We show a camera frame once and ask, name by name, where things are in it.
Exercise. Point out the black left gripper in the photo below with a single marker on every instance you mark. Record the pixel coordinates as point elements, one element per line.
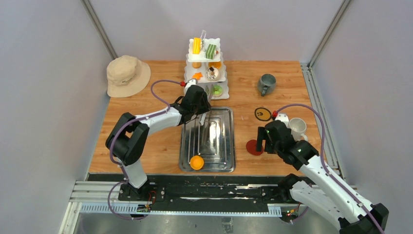
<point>205,107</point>

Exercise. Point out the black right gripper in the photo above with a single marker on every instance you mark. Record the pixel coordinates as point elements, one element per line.
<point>262,136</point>

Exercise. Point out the metal tongs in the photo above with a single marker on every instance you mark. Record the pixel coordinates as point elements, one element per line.
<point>205,102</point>

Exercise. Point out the green glazed donut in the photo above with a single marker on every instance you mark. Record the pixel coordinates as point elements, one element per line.
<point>217,90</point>

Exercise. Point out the orange fish cookie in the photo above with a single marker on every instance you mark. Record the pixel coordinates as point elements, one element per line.
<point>197,76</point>

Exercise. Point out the white chocolate drizzle donut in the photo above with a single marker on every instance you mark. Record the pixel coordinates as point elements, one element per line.
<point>212,73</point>

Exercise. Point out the tan round biscuit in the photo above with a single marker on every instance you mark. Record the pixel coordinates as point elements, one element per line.
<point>196,65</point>

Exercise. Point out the orange glazed donut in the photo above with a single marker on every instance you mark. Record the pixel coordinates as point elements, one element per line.
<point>216,65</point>

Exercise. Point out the green striped cake slice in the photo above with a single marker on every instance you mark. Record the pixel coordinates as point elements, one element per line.
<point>210,51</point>

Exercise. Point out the yellow cake slice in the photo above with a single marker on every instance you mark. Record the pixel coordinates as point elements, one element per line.
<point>197,46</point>

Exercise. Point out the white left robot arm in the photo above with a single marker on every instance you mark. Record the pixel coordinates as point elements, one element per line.
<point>127,140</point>

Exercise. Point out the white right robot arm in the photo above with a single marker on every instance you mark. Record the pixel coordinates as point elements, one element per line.
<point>334,199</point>

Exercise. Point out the red round coaster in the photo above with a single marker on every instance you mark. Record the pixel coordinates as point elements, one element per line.
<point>251,147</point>

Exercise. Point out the yellow black round coaster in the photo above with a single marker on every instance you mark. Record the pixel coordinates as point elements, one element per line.
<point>262,114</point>

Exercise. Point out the white cup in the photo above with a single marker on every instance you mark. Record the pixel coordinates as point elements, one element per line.
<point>298,129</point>

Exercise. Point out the white three-tier dessert stand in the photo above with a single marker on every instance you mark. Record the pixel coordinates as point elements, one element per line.
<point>190,58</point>

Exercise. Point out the metal tray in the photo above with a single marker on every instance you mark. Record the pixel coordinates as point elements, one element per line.
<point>214,141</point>

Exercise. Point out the grey metal mug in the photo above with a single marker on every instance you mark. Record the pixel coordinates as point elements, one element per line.
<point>266,84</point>

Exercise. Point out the beige bucket hat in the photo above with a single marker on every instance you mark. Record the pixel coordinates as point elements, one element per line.
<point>127,76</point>

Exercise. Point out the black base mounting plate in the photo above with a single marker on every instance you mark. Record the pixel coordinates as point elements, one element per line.
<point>211,193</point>

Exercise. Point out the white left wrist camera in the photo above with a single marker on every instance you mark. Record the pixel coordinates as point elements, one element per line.
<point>191,83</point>

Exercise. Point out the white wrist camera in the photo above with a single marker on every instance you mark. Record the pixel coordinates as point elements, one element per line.
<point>191,83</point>
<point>283,117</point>

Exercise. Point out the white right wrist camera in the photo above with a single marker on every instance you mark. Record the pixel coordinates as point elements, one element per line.
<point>283,117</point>

